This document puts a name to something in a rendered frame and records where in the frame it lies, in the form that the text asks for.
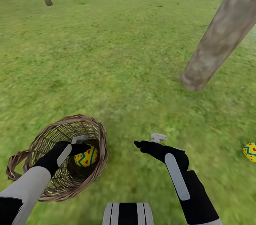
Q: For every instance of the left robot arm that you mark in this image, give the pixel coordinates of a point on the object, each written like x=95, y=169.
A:
x=19, y=199

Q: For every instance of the robot trunk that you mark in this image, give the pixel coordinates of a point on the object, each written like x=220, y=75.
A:
x=128, y=214

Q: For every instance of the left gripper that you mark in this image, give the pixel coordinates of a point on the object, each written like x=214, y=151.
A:
x=81, y=148

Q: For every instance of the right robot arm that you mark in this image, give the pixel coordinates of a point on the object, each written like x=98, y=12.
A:
x=196, y=205

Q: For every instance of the easter egg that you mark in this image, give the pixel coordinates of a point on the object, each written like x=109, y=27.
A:
x=88, y=158
x=250, y=151

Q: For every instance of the wicker basket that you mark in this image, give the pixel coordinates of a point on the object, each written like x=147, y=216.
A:
x=71, y=185

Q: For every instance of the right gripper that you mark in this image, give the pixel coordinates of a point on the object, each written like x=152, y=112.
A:
x=147, y=147

